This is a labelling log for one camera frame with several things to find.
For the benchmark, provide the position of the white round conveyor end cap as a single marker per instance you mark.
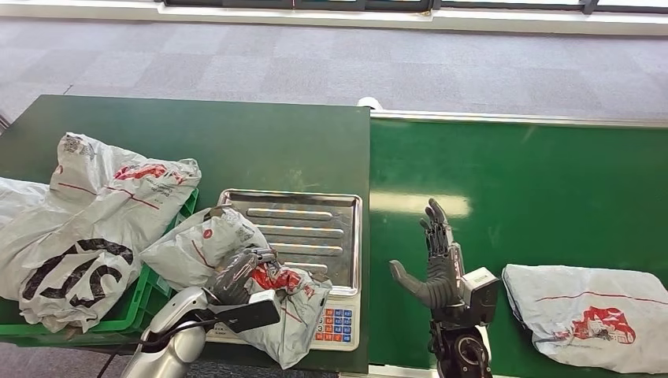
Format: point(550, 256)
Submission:
point(369, 103)

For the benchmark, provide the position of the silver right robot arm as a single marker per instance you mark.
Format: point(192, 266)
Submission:
point(462, 349)

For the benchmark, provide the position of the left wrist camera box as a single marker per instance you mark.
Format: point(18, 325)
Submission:
point(253, 313)

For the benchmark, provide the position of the plain white bag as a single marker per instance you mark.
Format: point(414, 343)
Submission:
point(18, 195)

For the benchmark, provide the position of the white window sill ledge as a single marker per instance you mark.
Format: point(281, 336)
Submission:
point(313, 20)

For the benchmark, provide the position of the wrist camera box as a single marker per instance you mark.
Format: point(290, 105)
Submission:
point(480, 294)
point(253, 313)

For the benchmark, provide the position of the white scale with steel tray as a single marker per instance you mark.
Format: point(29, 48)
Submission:
point(313, 229)

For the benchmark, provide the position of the white bag with red print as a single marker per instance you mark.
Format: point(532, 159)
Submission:
point(115, 167)

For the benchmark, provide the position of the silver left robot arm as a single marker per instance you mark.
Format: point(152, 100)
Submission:
point(175, 339)

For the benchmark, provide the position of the flat white red-print package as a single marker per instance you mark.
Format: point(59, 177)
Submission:
point(584, 313)

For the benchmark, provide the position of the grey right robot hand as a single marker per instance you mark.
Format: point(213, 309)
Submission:
point(443, 284)

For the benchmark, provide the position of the green conveyor belt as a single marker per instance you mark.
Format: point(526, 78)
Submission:
point(563, 198)

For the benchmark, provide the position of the green plastic crate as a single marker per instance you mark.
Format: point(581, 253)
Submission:
point(130, 308)

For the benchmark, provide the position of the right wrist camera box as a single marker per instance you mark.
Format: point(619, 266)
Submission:
point(480, 294)

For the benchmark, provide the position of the silver conveyor side rail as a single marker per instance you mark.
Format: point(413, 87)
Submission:
point(522, 119)

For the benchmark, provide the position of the white red-print package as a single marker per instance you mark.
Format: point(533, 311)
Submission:
point(584, 313)
point(193, 250)

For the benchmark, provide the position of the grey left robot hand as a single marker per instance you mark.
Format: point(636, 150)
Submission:
point(235, 279)

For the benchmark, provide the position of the white bag with black print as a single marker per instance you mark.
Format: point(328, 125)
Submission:
point(73, 276)

